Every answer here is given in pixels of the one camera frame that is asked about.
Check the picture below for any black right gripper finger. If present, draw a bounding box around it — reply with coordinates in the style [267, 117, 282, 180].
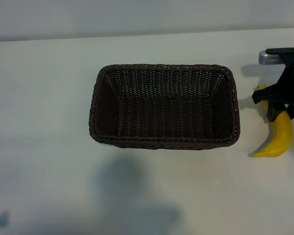
[268, 102, 285, 122]
[251, 86, 277, 104]

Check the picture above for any yellow banana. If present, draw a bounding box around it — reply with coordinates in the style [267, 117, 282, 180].
[247, 84, 294, 158]

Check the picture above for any dark brown wicker basket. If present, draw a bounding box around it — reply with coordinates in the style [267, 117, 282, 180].
[89, 63, 241, 150]

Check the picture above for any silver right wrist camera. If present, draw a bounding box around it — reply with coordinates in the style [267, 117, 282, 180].
[258, 49, 285, 66]

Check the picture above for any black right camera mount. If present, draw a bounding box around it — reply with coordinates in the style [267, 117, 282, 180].
[265, 47, 294, 74]

